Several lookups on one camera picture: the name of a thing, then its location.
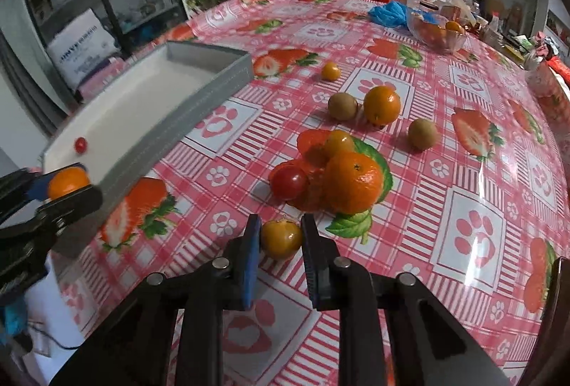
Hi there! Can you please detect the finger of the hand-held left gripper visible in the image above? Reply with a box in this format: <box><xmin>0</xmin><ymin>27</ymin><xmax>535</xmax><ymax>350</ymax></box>
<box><xmin>0</xmin><ymin>185</ymin><xmax>104</xmax><ymax>237</ymax></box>
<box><xmin>0</xmin><ymin>169</ymin><xmax>53</xmax><ymax>220</ymax></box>

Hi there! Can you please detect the yellow cherry tomato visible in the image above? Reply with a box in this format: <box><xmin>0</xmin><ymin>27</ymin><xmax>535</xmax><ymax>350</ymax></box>
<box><xmin>260</xmin><ymin>220</ymin><xmax>304</xmax><ymax>261</ymax></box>

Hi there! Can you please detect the glass bowl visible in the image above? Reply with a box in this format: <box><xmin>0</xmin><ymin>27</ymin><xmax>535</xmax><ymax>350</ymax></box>
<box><xmin>407</xmin><ymin>9</ymin><xmax>468</xmax><ymax>54</ymax></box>

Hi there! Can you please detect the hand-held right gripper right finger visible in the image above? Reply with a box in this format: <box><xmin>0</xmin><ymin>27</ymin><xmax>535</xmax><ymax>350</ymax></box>
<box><xmin>300</xmin><ymin>213</ymin><xmax>513</xmax><ymax>386</ymax></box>

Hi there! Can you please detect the person's left hand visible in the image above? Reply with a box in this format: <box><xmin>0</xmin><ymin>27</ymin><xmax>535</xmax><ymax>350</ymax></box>
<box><xmin>0</xmin><ymin>300</ymin><xmax>26</xmax><ymax>348</ymax></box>

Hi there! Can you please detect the blue plastic bag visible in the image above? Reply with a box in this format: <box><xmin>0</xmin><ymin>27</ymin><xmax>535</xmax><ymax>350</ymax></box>
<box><xmin>367</xmin><ymin>0</ymin><xmax>413</xmax><ymax>28</ymax></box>

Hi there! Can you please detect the large mandarin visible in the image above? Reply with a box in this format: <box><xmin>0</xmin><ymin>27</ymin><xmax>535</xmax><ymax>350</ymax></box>
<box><xmin>321</xmin><ymin>151</ymin><xmax>384</xmax><ymax>214</ymax></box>

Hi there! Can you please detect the grey tray with white inside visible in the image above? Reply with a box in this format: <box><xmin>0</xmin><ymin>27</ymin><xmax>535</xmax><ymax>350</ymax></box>
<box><xmin>40</xmin><ymin>41</ymin><xmax>254</xmax><ymax>258</ymax></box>

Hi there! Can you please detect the round orange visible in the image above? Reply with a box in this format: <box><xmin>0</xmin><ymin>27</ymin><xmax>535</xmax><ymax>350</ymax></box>
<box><xmin>363</xmin><ymin>86</ymin><xmax>401</xmax><ymax>125</ymax></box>

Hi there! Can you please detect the small mandarin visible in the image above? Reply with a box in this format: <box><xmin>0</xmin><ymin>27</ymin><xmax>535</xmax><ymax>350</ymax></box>
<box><xmin>47</xmin><ymin>167</ymin><xmax>91</xmax><ymax>202</ymax></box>

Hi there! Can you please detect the white printed sack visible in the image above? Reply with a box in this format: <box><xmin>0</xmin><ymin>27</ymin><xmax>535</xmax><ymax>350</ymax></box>
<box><xmin>47</xmin><ymin>9</ymin><xmax>121</xmax><ymax>90</ymax></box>

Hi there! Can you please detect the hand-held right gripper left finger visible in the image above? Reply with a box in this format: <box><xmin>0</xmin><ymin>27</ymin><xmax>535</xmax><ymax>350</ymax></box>
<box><xmin>49</xmin><ymin>214</ymin><xmax>263</xmax><ymax>386</ymax></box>

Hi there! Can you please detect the orange-yellow tomato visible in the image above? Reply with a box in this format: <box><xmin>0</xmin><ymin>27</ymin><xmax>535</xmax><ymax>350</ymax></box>
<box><xmin>323</xmin><ymin>130</ymin><xmax>356</xmax><ymax>159</ymax></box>

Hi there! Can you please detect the brown kiwi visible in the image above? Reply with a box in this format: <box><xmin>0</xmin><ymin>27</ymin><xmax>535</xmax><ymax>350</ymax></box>
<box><xmin>408</xmin><ymin>119</ymin><xmax>439</xmax><ymax>150</ymax></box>
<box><xmin>328</xmin><ymin>93</ymin><xmax>358</xmax><ymax>120</ymax></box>

